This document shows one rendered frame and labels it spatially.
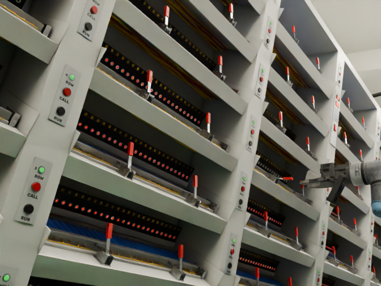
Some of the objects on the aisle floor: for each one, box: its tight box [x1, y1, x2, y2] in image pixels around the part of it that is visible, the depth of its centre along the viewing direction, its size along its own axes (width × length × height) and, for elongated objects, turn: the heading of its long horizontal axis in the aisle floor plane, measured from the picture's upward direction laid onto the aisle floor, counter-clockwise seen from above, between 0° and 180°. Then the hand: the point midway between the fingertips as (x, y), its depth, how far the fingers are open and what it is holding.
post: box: [329, 104, 381, 286], centre depth 242 cm, size 20×9×181 cm, turn 84°
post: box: [0, 0, 116, 286], centre depth 92 cm, size 20×9×181 cm, turn 84°
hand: (304, 185), depth 176 cm, fingers open, 3 cm apart
